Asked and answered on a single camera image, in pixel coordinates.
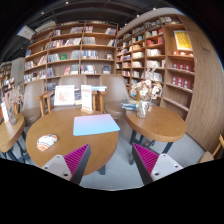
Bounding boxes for card stand on left table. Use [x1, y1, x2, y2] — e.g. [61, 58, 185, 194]
[1, 102, 16, 125]

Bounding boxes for round wooden table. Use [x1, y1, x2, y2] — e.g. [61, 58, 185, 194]
[125, 104, 187, 155]
[0, 113, 26, 162]
[26, 108, 119, 175]

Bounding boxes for beige upholstered chair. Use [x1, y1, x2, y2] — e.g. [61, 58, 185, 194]
[21, 80, 44, 126]
[100, 75, 129, 119]

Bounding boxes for beige upholstered chair left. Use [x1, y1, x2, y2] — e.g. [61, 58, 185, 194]
[21, 80, 44, 126]

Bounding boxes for dried flowers on left table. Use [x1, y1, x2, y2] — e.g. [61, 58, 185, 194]
[8, 86, 24, 114]

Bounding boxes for curved wooden bookshelf right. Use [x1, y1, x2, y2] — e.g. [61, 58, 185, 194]
[116, 14, 195, 119]

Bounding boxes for wooden armchair behind table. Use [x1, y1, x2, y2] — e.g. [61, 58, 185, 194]
[36, 90, 106, 116]

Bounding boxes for yellow framed poster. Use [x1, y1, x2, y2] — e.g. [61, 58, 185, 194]
[174, 30, 192, 51]

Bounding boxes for white picture display board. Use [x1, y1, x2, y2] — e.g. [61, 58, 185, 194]
[54, 85, 75, 106]

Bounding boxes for round wooden left table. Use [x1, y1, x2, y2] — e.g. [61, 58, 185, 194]
[0, 113, 26, 162]

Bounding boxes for beige upholstered chair right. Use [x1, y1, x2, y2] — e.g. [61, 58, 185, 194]
[100, 75, 129, 119]

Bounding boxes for round wooden right table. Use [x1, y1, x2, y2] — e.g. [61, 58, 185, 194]
[125, 104, 187, 155]

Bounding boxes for wooden chair at right edge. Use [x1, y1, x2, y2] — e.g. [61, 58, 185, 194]
[199, 135, 224, 163]

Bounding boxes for large wooden bookshelf centre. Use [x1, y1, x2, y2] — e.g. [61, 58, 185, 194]
[24, 20, 118, 84]

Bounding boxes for round wooden centre table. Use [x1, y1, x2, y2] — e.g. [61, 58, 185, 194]
[26, 108, 119, 175]

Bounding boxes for light blue mouse pad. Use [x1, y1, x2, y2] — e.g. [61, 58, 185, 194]
[73, 114, 120, 136]

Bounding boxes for glass vase with dried flowers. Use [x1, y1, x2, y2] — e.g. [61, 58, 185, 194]
[131, 69, 162, 119]

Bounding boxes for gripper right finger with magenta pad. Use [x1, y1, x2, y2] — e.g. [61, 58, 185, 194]
[132, 143, 182, 185]

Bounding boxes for white standing sign card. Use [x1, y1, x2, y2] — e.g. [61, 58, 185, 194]
[81, 85, 93, 113]

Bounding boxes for stack of books on table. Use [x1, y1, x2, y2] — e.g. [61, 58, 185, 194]
[121, 100, 139, 111]

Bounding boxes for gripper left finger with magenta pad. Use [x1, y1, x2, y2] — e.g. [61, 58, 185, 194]
[42, 144, 91, 185]

